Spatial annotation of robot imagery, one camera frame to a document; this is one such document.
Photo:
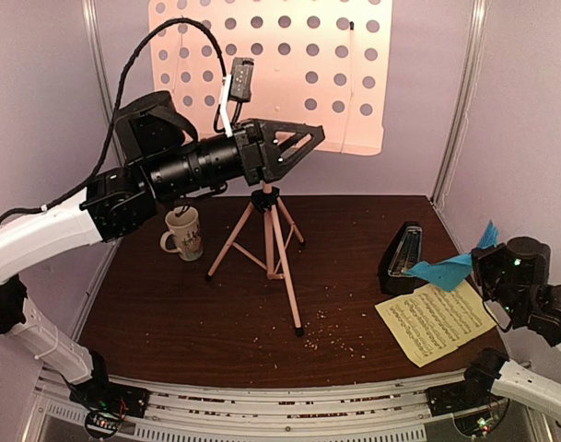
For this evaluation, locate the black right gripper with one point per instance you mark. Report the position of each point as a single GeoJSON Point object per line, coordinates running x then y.
{"type": "Point", "coordinates": [484, 265]}

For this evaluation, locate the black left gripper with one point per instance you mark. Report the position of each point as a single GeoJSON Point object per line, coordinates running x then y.
{"type": "Point", "coordinates": [255, 134]}

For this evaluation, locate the blue sheet music page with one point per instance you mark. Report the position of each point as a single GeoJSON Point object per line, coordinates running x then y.
{"type": "Point", "coordinates": [449, 273]}

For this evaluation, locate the yellow sheet music page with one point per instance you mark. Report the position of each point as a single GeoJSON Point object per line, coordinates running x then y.
{"type": "Point", "coordinates": [431, 323]}

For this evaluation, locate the clear metronome cover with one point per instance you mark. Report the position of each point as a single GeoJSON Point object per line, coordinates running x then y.
{"type": "Point", "coordinates": [407, 250]}

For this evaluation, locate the black metronome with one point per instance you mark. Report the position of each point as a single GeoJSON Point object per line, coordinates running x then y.
{"type": "Point", "coordinates": [392, 286]}

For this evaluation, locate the pink music stand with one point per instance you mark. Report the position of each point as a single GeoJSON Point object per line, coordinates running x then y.
{"type": "Point", "coordinates": [315, 62]}

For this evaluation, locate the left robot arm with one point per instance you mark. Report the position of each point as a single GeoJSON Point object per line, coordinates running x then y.
{"type": "Point", "coordinates": [165, 161]}

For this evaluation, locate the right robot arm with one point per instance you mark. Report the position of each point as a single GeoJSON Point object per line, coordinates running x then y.
{"type": "Point", "coordinates": [515, 275]}

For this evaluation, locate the white ceramic mug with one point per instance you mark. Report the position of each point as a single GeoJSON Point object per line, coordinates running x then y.
{"type": "Point", "coordinates": [183, 236]}

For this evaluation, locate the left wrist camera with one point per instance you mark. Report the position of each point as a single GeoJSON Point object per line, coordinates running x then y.
{"type": "Point", "coordinates": [235, 92]}

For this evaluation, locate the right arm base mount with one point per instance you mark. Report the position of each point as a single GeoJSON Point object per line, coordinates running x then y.
{"type": "Point", "coordinates": [458, 397]}

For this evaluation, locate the aluminium front rail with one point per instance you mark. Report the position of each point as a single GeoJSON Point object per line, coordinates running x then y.
{"type": "Point", "coordinates": [382, 411]}

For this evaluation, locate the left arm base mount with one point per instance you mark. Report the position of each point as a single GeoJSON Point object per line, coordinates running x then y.
{"type": "Point", "coordinates": [115, 399]}

